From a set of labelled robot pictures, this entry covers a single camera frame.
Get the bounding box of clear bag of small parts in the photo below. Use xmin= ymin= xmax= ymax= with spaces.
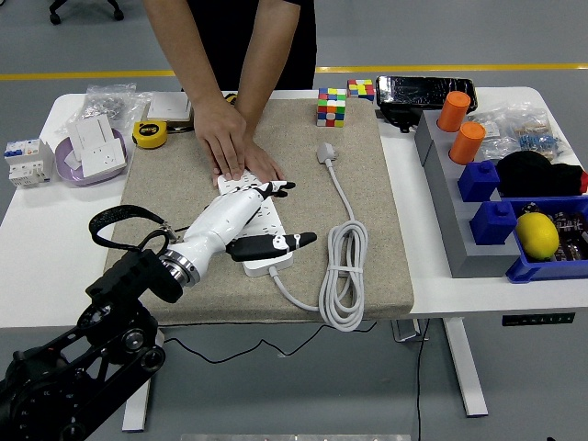
xmin=469 ymin=109 xmax=521 ymax=161

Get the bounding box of yellow lemon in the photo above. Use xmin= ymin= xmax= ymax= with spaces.
xmin=514 ymin=212 xmax=561 ymax=261

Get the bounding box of black office chair base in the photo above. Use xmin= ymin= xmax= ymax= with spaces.
xmin=49 ymin=0 xmax=125 ymax=27

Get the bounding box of black glossy phone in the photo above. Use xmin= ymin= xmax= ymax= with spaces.
xmin=375 ymin=75 xmax=479 ymax=111

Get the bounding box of black cloth with red patch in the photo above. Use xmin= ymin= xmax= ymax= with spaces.
xmin=495 ymin=150 xmax=588 ymax=198

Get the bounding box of plastic bag of clips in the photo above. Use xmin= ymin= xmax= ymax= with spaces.
xmin=513 ymin=103 xmax=574 ymax=164

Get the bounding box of small colourful puzzle cube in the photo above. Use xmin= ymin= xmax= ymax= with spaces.
xmin=346 ymin=78 xmax=375 ymax=102

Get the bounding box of white power strip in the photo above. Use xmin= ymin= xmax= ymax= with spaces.
xmin=215 ymin=170 xmax=295 ymax=278

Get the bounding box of white socket back panel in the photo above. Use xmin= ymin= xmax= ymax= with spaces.
xmin=67 ymin=114 xmax=117 ymax=160

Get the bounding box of person's right hand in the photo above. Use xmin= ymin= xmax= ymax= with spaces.
xmin=192 ymin=95 xmax=252 ymax=187

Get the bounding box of large colourful puzzle cube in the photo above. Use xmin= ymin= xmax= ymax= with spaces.
xmin=316 ymin=86 xmax=347 ymax=129

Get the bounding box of yellow tape measure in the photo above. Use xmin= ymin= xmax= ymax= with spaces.
xmin=131 ymin=119 xmax=170 ymax=151

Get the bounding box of purple plate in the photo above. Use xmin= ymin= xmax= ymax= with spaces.
xmin=54 ymin=128 xmax=129 ymax=187

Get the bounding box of white flat switch plate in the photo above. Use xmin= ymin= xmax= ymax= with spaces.
xmin=146 ymin=93 xmax=193 ymax=122

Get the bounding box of blue square block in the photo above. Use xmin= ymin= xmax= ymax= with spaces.
xmin=458 ymin=159 xmax=502 ymax=203
xmin=469 ymin=200 xmax=519 ymax=245

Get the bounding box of blue plastic bin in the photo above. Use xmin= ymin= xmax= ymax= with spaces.
xmin=505 ymin=195 xmax=588 ymax=284

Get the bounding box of black table control panel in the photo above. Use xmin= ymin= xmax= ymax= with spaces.
xmin=501 ymin=311 xmax=577 ymax=327

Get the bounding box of plastic bag of metal parts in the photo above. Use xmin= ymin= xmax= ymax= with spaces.
xmin=83 ymin=83 xmax=153 ymax=132

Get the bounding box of black hanging cable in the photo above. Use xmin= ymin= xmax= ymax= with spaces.
xmin=415 ymin=319 xmax=433 ymax=441

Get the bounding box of person's left hand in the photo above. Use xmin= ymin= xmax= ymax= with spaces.
xmin=245 ymin=141 xmax=287 ymax=184

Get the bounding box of grey-brown mat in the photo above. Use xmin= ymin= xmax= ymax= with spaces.
xmin=94 ymin=96 xmax=415 ymax=328

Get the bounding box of grey stepped block base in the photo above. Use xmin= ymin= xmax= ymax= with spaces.
xmin=413 ymin=109 xmax=524 ymax=280

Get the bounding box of orange cylinder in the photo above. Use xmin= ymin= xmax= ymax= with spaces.
xmin=449 ymin=121 xmax=487 ymax=165
xmin=436 ymin=90 xmax=471 ymax=132

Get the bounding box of white circuit breaker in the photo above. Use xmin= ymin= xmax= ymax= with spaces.
xmin=4 ymin=138 xmax=56 ymax=189

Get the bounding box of black plug cord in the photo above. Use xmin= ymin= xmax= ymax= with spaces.
xmin=163 ymin=223 xmax=379 ymax=368

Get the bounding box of white wall socket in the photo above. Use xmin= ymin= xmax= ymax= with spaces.
xmin=81 ymin=140 xmax=129 ymax=179

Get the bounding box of person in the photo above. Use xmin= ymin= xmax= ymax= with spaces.
xmin=186 ymin=0 xmax=318 ymax=92

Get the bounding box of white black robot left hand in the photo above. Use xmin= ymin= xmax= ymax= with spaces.
xmin=167 ymin=180 xmax=319 ymax=277

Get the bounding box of white table leg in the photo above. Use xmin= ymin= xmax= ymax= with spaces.
xmin=122 ymin=326 xmax=159 ymax=434
xmin=444 ymin=316 xmax=489 ymax=418

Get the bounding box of white power strip cord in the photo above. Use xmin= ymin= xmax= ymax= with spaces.
xmin=268 ymin=141 xmax=368 ymax=333

